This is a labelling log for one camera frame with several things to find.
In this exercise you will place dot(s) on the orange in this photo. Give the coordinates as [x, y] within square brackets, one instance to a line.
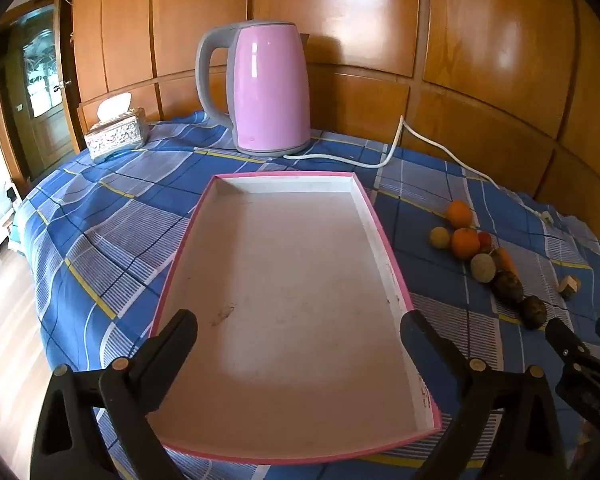
[460, 214]
[465, 243]

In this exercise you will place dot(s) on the pale yellow round potato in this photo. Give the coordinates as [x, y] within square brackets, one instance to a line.
[482, 268]

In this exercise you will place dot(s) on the pink electric kettle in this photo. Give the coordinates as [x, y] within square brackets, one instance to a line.
[270, 90]

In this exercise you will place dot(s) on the pink-rimmed white tray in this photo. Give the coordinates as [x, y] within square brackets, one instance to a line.
[290, 285]

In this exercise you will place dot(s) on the silver patterned tissue box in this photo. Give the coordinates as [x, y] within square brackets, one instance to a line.
[117, 135]

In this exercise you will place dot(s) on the orange carrot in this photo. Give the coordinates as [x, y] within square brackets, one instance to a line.
[506, 261]

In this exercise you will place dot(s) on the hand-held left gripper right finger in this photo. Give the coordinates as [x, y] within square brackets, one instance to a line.
[422, 340]

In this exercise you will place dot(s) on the small red tomato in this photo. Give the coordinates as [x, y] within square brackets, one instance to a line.
[485, 241]

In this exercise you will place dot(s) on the brown cube with cream face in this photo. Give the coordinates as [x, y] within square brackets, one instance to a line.
[568, 287]

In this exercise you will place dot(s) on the blue plaid cloth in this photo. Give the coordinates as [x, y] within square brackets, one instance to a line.
[110, 240]

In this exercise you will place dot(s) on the wooden glass-panel door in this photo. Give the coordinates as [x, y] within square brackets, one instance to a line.
[40, 125]

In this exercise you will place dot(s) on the small tan potato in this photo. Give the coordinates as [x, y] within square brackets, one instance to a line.
[440, 238]

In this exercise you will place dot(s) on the dark brown dried mushroom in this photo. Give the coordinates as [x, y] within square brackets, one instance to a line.
[507, 286]
[533, 312]

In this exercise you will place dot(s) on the white tissue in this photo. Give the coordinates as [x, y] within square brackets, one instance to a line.
[112, 107]

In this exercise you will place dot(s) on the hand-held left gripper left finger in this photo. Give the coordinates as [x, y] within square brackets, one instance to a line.
[175, 340]

